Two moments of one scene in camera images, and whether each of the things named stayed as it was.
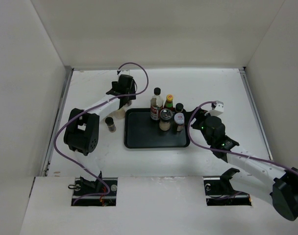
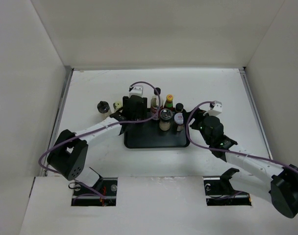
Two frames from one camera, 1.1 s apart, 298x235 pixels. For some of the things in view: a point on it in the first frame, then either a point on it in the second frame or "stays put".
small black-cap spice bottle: (179, 107) stays put
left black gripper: (132, 90) → (142, 112)
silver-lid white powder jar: (165, 116) stays put
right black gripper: (199, 115) stays put
